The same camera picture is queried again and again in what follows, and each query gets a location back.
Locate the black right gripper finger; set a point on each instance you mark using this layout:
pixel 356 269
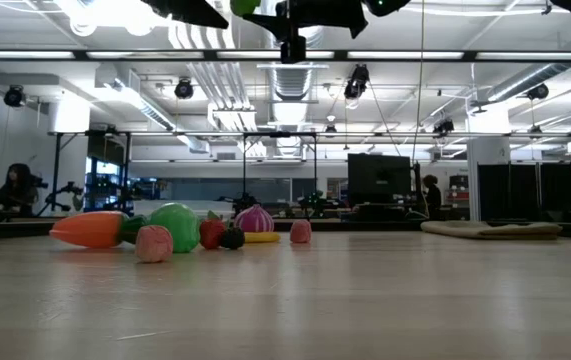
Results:
pixel 265 19

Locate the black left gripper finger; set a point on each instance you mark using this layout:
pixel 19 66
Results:
pixel 185 11

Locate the purple toy onion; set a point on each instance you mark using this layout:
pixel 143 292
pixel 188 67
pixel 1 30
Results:
pixel 255 220

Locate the green toy cabbage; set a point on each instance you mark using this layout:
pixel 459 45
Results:
pixel 177 225

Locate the pink toy fruit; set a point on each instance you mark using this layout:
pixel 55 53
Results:
pixel 154 245
pixel 300 232

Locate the yellow toy banana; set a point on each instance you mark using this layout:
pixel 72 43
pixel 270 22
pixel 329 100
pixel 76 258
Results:
pixel 265 238

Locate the orange toy carrot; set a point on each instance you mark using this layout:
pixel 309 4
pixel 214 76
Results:
pixel 90 230

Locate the black background robot arm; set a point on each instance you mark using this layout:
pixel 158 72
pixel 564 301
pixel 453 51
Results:
pixel 312 202
pixel 242 202

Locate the black monitor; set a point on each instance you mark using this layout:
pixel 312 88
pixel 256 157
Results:
pixel 379 175

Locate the blue shelf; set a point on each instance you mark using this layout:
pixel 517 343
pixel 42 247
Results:
pixel 107 187

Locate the dark toy blackberry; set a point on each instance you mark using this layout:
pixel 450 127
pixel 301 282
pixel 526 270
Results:
pixel 232 239

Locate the red toy strawberry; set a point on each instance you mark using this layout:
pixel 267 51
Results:
pixel 211 235

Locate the black room partition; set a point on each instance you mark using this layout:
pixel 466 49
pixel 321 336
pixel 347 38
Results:
pixel 530 190

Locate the beige folded cloth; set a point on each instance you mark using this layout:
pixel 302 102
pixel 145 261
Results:
pixel 490 231

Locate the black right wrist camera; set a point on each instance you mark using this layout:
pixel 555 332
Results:
pixel 293 50

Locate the black overhead rail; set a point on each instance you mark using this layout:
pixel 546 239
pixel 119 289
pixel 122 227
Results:
pixel 340 55

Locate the silver ceiling duct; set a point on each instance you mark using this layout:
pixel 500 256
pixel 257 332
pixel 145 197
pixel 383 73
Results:
pixel 295 80

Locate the black hanging ceiling camera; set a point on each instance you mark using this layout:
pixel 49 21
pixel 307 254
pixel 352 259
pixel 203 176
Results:
pixel 14 96
pixel 356 82
pixel 538 92
pixel 184 89
pixel 444 127

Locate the black table edge rail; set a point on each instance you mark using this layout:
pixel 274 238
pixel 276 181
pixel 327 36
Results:
pixel 10 227

